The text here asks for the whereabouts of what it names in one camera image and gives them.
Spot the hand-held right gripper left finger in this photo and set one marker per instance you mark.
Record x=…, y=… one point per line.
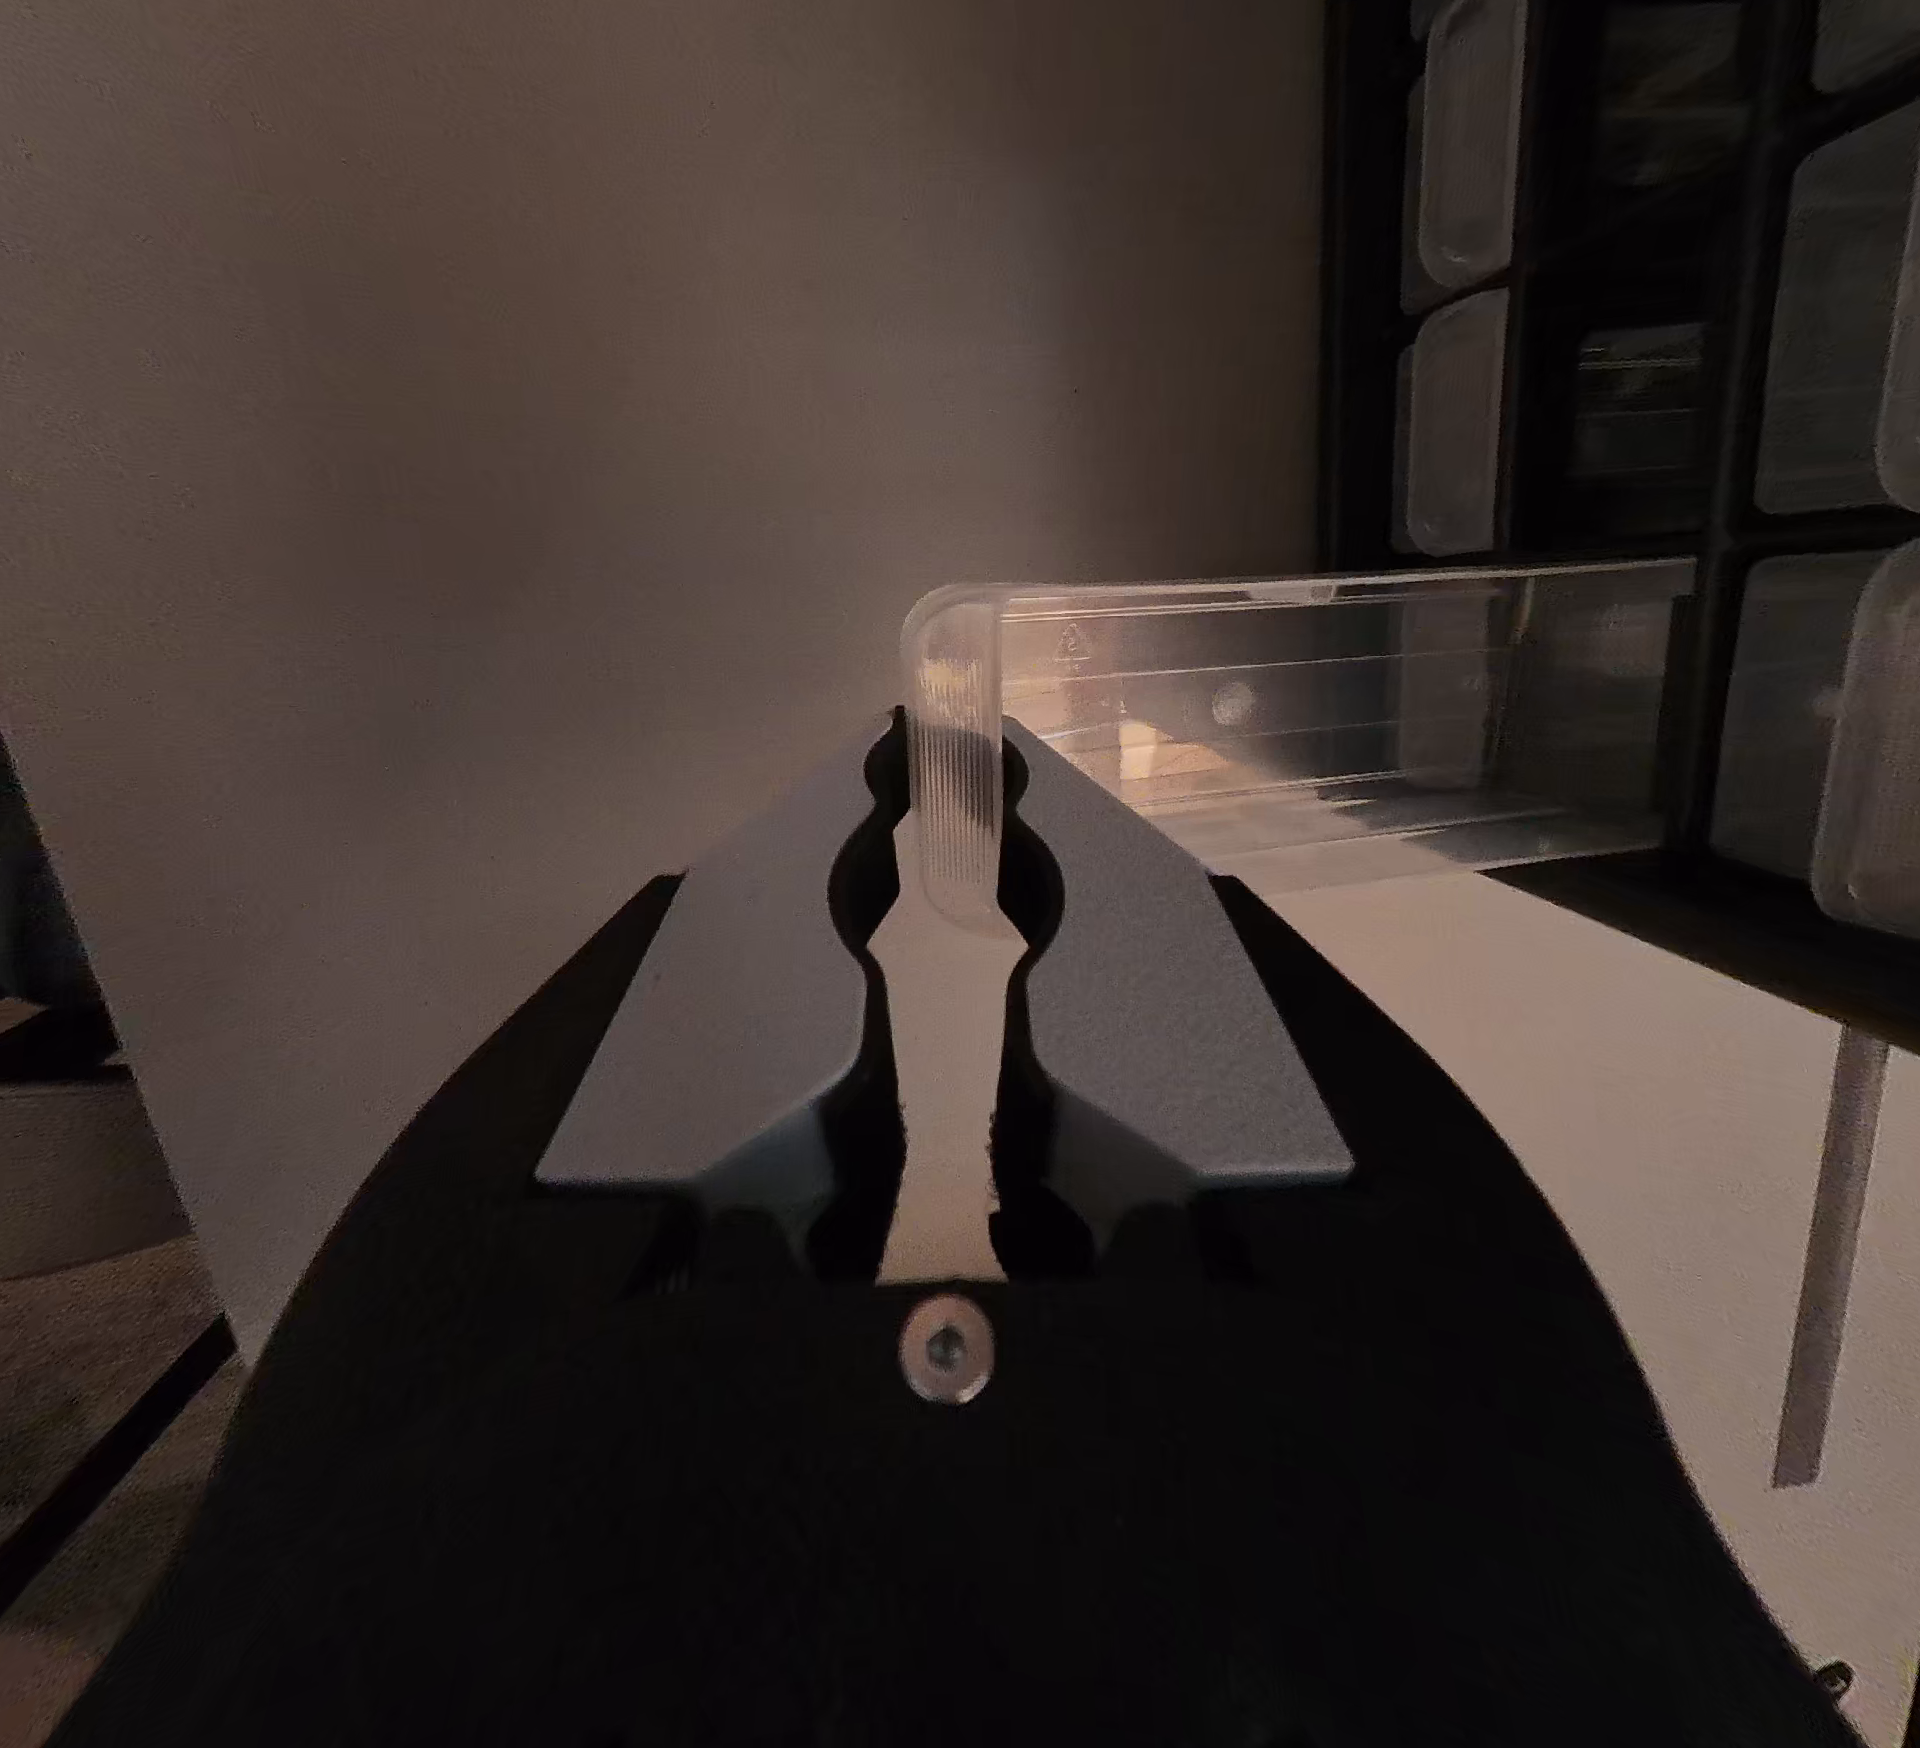
x=720, y=1028

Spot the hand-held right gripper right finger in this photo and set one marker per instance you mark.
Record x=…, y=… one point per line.
x=1170, y=1028

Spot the clear plastic drawer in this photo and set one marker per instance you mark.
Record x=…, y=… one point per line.
x=1351, y=728

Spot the black drawer cabinet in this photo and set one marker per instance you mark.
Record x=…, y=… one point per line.
x=1358, y=278

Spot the array of small clear drawers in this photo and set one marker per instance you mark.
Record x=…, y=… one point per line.
x=1462, y=128

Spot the grey tape strip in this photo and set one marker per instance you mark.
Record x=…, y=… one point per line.
x=1829, y=1254

